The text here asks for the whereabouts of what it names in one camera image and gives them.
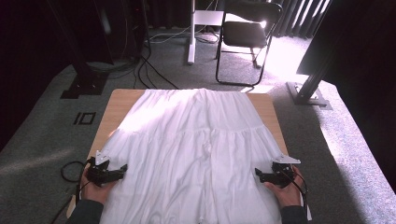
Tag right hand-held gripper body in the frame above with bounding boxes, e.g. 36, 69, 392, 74
271, 154, 302, 189

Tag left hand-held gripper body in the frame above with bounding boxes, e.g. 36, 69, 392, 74
85, 149, 115, 188

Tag white skirt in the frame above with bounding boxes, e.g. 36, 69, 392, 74
98, 88, 307, 224

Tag person's left hand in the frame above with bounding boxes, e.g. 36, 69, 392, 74
79, 178, 118, 204

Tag black stand with grey base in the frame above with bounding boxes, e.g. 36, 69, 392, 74
286, 36, 339, 110

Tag black stand with square base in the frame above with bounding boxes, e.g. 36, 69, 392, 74
46, 0, 110, 100

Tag black curtain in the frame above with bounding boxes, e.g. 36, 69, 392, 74
0, 0, 148, 152

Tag black folding chair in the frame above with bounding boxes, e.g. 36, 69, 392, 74
215, 0, 284, 88

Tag grey pleated curtain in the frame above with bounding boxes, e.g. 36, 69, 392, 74
267, 0, 332, 40

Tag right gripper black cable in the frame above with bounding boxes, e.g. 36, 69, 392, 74
286, 170, 310, 216

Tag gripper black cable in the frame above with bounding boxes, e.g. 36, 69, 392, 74
50, 160, 94, 224
286, 170, 310, 216

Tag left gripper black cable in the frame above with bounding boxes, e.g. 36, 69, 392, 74
50, 160, 94, 224

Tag black floor cables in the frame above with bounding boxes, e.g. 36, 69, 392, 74
87, 27, 180, 91

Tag white floor cables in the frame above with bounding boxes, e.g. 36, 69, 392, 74
148, 24, 219, 45

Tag white desk frame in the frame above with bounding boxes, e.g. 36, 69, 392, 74
186, 0, 225, 65

